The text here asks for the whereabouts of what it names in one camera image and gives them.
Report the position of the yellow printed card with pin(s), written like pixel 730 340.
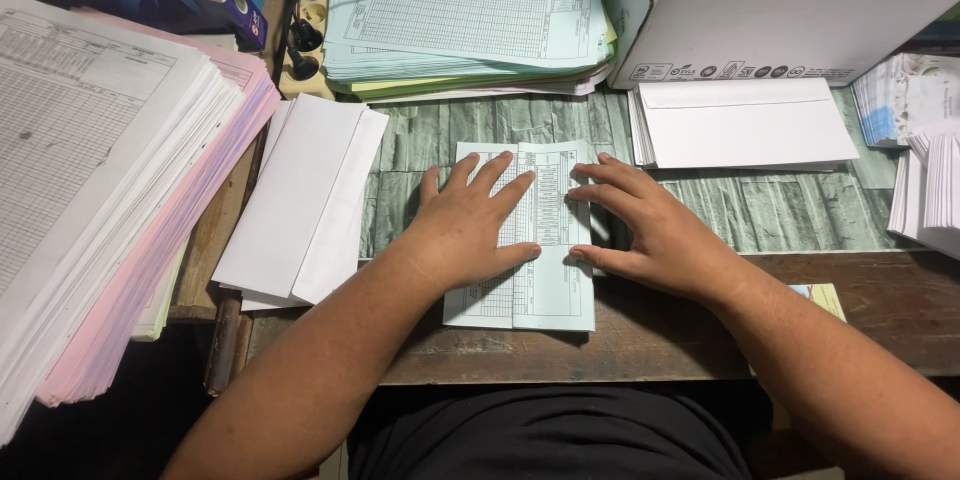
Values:
pixel 823 301

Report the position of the person's left hand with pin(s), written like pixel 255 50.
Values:
pixel 457 232

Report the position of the upright stacks of white envelopes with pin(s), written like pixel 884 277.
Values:
pixel 930 187

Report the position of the stack of printed envelopes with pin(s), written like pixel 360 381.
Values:
pixel 904 97

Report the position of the stack of closed white envelopes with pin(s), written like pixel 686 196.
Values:
pixel 742 123

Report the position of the white cardboard box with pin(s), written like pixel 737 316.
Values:
pixel 787 7

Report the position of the pile of open white envelopes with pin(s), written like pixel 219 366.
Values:
pixel 307 195

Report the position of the stack of white form sheets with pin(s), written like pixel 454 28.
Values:
pixel 82 165

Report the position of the stack of light blue forms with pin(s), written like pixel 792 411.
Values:
pixel 465 7

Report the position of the light blue form sheet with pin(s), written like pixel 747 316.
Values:
pixel 551 292

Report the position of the cream power strip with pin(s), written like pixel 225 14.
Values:
pixel 311 86

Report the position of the stack of pink form sheets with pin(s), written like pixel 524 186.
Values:
pixel 187 217

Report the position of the black power plug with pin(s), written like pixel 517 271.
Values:
pixel 302 67
pixel 306 35

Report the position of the blue paper ream pack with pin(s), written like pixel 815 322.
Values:
pixel 217 14

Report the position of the person's right hand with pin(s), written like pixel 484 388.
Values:
pixel 667 240

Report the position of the stack of yellow-green sheets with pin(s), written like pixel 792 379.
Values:
pixel 390 87

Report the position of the green stone-pattern table mat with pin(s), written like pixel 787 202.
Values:
pixel 765 210

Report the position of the person's black shirt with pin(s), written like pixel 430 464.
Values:
pixel 547 439

